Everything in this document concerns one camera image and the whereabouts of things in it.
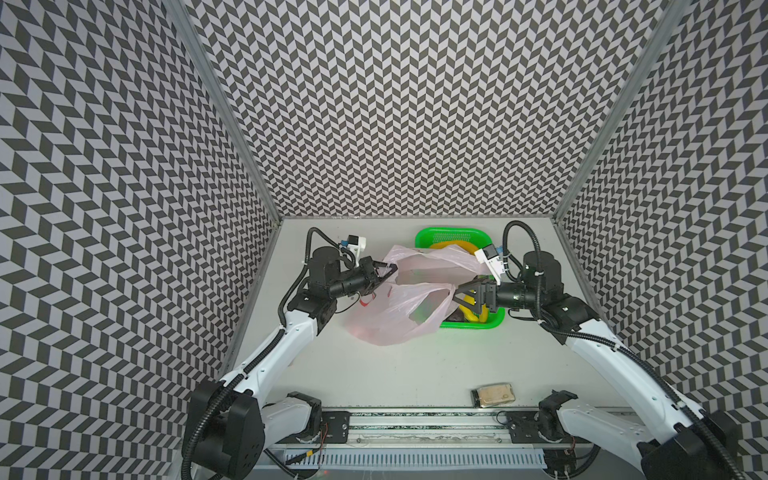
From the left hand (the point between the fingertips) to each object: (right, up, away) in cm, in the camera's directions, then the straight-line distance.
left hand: (398, 269), depth 73 cm
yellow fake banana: (+22, -16, +16) cm, 31 cm away
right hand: (+13, -8, -4) cm, 16 cm away
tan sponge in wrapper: (+24, -32, +2) cm, 40 cm away
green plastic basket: (+10, +8, +27) cm, 30 cm away
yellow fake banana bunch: (+23, +6, +29) cm, 38 cm away
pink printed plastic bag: (+3, -5, -11) cm, 13 cm away
